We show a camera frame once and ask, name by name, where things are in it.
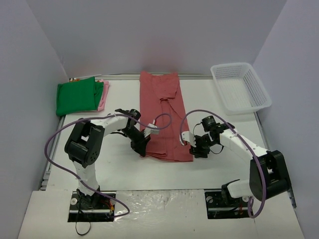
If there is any red t shirt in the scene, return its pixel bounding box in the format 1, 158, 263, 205
140, 71, 193, 162

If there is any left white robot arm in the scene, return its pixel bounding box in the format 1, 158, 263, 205
64, 109, 151, 210

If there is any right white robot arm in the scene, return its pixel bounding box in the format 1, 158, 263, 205
181, 116, 292, 206

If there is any pink folded t shirt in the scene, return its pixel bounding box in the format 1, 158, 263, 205
97, 80, 109, 112

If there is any white plastic basket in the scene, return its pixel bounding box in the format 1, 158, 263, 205
210, 62, 272, 115

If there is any green folded t shirt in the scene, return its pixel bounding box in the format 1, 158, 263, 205
56, 77, 104, 117

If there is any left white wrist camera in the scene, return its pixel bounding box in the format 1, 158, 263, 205
144, 122, 160, 137

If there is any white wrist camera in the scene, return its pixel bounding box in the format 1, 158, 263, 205
144, 122, 160, 137
180, 131, 196, 147

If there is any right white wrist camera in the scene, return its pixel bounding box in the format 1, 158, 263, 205
180, 131, 196, 147

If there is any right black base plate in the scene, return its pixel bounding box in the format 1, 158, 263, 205
204, 189, 249, 220

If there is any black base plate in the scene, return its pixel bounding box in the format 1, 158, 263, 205
204, 189, 249, 220
67, 191, 115, 223

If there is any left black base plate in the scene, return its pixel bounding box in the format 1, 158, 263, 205
67, 191, 115, 223

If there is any thin black cable loop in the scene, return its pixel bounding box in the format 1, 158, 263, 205
75, 219, 92, 236

